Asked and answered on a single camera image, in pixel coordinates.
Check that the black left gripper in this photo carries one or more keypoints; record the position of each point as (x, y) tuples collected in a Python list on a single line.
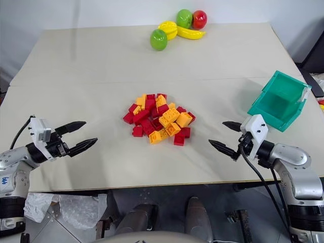
[(57, 148)]

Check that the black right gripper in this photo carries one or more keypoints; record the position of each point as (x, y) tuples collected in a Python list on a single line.
[(246, 144)]

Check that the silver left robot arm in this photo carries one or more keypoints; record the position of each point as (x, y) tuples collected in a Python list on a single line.
[(15, 162)]

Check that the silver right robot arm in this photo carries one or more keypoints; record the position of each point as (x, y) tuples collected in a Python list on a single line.
[(296, 162)]

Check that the teal plastic bin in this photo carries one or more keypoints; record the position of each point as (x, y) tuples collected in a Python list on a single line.
[(278, 101)]

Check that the crumpled clear plastic wrap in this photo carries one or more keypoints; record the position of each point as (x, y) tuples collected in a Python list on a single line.
[(71, 207)]

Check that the dark rounded shape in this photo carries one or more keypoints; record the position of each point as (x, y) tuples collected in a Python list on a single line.
[(136, 220), (198, 217)]

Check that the white label clip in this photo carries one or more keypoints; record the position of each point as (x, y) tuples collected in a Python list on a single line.
[(305, 94)]

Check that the yellow toy banana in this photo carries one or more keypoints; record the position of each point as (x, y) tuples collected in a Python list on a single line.
[(189, 33)]

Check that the green toy apple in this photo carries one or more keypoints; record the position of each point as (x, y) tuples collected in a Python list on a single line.
[(158, 39), (184, 18)]

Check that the red toy apple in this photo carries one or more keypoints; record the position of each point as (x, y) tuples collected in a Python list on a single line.
[(200, 19)]

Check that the yellow toy starfruit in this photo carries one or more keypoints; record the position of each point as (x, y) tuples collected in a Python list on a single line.
[(169, 29)]

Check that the beige rounded robot body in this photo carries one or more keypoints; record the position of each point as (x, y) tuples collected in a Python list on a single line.
[(152, 239)]

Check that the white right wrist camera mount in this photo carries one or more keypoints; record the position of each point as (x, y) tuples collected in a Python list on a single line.
[(257, 131)]

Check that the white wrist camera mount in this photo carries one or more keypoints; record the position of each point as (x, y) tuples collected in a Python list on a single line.
[(257, 131), (38, 127)]

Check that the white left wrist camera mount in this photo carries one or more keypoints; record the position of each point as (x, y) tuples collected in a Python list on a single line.
[(38, 127)]

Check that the rusty metal bracket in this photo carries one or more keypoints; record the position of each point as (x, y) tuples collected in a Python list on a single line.
[(240, 222), (104, 226)]

